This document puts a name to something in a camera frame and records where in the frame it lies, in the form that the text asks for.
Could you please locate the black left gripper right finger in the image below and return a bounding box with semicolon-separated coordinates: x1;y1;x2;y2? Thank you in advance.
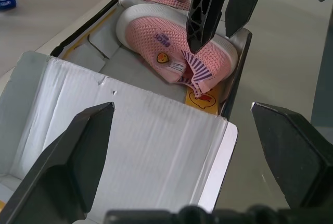
250;101;333;210

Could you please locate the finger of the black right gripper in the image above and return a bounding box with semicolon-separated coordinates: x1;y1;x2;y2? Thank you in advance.
225;0;261;39
185;0;235;54

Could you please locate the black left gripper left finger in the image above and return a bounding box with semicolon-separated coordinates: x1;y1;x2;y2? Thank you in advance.
0;101;116;224

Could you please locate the white cardboard shoebox with lid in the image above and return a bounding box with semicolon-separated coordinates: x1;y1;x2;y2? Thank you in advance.
0;0;253;224

